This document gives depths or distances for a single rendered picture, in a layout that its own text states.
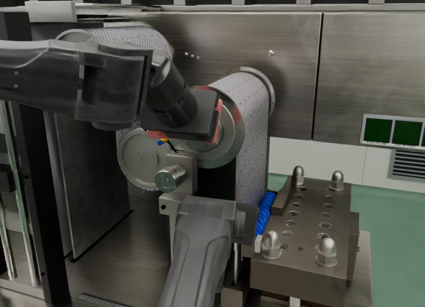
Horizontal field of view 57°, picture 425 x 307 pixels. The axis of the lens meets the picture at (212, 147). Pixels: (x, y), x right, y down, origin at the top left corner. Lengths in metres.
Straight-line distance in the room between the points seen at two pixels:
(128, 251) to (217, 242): 0.57
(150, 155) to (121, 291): 0.30
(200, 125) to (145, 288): 0.45
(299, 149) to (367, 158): 0.56
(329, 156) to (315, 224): 2.64
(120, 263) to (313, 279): 0.45
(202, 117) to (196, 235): 0.17
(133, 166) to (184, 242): 0.37
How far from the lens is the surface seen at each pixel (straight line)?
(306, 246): 0.76
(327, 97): 0.95
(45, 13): 0.78
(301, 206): 0.90
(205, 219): 0.46
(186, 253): 0.41
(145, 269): 0.92
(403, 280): 2.58
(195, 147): 0.66
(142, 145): 0.75
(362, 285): 0.92
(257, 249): 0.73
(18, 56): 0.39
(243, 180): 0.73
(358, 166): 3.49
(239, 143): 0.66
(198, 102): 0.54
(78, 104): 0.40
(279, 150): 3.51
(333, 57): 0.94
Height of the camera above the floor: 1.44
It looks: 19 degrees down
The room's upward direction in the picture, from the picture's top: straight up
